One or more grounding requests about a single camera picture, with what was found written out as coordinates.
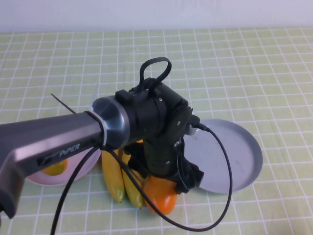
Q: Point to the white zip tie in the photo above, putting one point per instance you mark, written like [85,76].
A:
[104,132]

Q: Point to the green checked tablecloth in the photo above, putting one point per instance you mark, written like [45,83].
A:
[220,61]

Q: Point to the grey-blue round plate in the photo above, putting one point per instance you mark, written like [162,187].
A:
[212,156]

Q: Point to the thin black zip tie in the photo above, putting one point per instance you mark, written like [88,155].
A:
[63,104]

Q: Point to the orange mango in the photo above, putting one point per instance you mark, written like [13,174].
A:
[163,198]

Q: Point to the yellow mango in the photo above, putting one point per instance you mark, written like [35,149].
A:
[55,169]

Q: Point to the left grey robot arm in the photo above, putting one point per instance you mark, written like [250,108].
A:
[49,137]

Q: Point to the yellow plastic banana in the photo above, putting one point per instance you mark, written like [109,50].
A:
[134,200]
[111,176]

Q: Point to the pink round plate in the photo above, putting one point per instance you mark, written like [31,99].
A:
[44,180]

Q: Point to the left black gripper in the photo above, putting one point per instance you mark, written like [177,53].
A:
[159,156]

